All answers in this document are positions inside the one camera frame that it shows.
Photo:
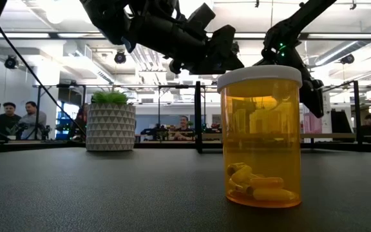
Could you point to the white cabinet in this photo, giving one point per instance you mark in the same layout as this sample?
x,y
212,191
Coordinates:
x,y
327,112

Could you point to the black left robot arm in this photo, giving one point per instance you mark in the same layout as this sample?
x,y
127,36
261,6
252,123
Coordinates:
x,y
159,29

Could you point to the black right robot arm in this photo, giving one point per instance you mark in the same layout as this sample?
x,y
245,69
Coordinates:
x,y
288,35

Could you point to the black hanging camera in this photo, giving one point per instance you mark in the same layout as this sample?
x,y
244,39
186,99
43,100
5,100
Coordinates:
x,y
347,59
120,57
11,62

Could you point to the black table mat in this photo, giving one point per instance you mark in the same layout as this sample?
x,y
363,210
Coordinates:
x,y
76,199

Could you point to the succulent in triangle-patterned pot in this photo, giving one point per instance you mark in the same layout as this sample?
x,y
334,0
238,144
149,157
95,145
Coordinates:
x,y
111,129

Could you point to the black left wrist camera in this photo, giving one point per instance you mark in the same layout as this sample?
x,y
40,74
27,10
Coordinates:
x,y
201,15

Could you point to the black background robot arm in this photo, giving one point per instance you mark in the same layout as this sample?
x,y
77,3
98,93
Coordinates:
x,y
155,132

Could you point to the large amber bottle yellow capsules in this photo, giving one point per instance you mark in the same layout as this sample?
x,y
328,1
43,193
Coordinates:
x,y
259,129

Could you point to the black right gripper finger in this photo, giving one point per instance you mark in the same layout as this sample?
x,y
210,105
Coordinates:
x,y
317,109

